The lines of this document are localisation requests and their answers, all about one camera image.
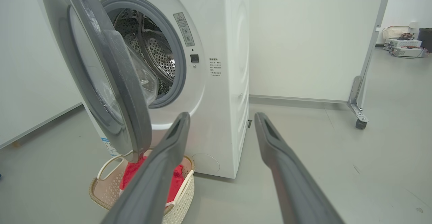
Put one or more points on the cream perforated laundry basket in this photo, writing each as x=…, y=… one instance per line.
x=104, y=190

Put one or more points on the red clothing item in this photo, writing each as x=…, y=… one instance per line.
x=131, y=173

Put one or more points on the white equipment box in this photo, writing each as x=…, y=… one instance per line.
x=403, y=43
x=408, y=52

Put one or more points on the blue energy label sticker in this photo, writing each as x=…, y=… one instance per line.
x=109, y=147

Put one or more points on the white front-load washing machine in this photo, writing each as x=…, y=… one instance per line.
x=222, y=116

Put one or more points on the round black washing machine door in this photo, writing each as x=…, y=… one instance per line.
x=128, y=99

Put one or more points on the black waste bin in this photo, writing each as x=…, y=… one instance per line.
x=426, y=40

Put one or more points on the white mobile partition panel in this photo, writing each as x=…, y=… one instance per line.
x=310, y=41
x=27, y=65

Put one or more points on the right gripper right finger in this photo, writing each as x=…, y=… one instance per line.
x=297, y=197

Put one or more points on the metal caster bracket with wheel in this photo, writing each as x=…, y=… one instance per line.
x=356, y=102

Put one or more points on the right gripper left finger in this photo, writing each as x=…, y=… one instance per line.
x=152, y=190

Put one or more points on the white woven basket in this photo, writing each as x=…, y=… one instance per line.
x=393, y=32

